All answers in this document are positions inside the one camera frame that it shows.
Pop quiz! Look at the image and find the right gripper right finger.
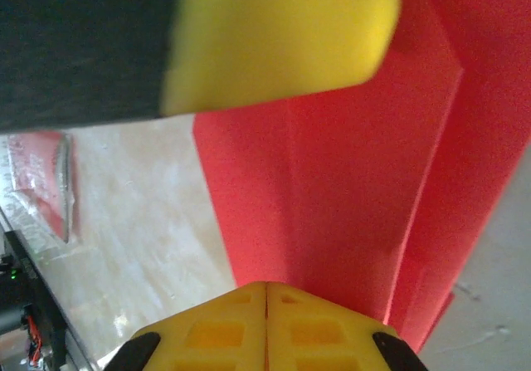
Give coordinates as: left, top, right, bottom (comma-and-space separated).
265, 282, 428, 371

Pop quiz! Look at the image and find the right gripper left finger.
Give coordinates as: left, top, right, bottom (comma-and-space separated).
103, 281, 266, 371

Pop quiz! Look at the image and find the controller board with green light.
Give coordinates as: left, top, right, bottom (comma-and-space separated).
0, 254, 24, 293

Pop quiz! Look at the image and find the red clear-lidded package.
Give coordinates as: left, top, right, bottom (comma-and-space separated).
0, 131, 80, 244

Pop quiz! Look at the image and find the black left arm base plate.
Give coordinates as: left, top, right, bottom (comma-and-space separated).
3, 229, 70, 371

